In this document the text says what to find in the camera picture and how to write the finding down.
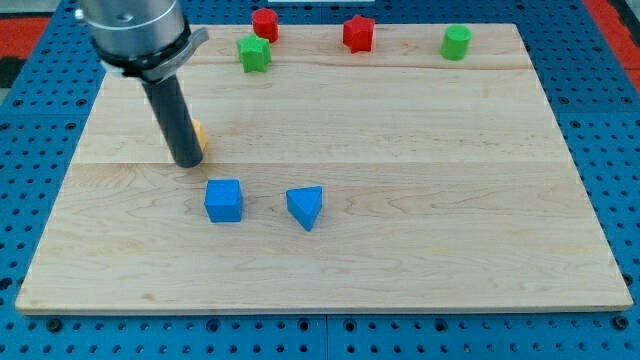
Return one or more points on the red star block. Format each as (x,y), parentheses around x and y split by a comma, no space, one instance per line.
(358,33)

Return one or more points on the green cylinder block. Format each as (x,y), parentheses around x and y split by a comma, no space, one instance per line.
(455,42)

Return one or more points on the light wooden board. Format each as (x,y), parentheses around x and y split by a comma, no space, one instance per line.
(447,188)

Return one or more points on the red cylinder block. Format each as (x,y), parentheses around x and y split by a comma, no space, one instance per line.
(265,23)

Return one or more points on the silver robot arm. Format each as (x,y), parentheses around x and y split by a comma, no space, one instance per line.
(149,40)

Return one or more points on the blue triangle block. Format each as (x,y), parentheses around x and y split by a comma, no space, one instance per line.
(305,205)

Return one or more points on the blue cube block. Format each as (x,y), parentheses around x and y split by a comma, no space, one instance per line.
(224,200)

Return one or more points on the green star block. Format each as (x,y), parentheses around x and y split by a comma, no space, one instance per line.
(254,53)

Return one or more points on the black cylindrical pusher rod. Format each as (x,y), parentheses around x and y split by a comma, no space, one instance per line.
(172,115)

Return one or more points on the yellow hexagon block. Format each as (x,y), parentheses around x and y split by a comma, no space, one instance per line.
(200,134)

